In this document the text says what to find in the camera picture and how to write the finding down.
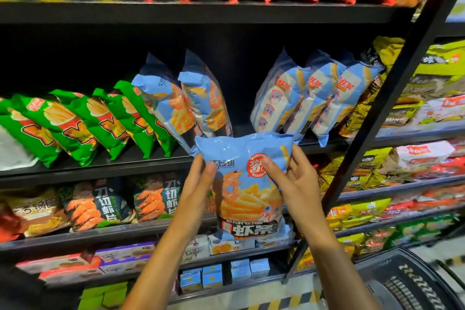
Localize row of small blue boxes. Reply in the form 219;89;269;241
179;257;271;294

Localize row of green snack bags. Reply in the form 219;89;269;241
0;81;179;169

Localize black shopping basket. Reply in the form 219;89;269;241
356;248;465;310

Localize dark shrimp chip bags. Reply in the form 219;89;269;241
131;171;183;221
62;179;135;233

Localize person's left hand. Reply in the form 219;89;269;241
174;155;218;243

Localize row of plain white bags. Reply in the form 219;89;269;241
0;128;37;172

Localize person's right hand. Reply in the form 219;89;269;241
263;146;329;248

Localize tan snack bag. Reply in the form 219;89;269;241
7;188;70;238

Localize person's left forearm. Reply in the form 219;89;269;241
122;230;208;310

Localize noodle packets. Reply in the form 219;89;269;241
338;36;465;140
378;139;465;220

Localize orange yellow snack bag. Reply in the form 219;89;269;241
0;201;26;243

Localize black metal shelf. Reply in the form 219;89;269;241
0;0;465;310

